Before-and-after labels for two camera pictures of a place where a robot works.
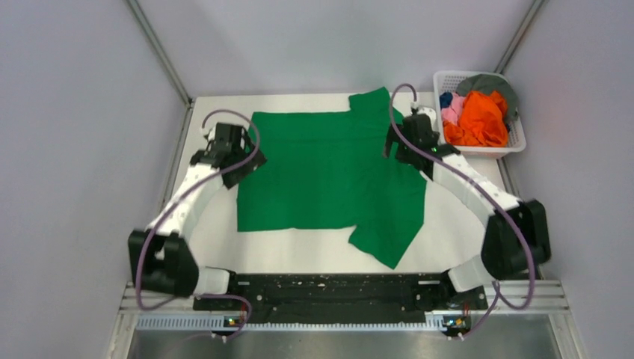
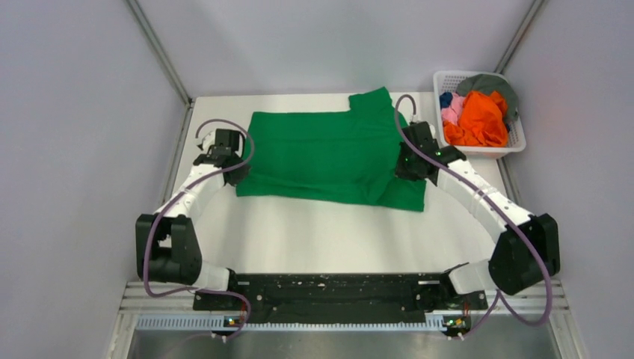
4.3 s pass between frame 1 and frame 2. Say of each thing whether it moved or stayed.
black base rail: stayed
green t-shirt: moved
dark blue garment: stayed
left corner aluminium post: stayed
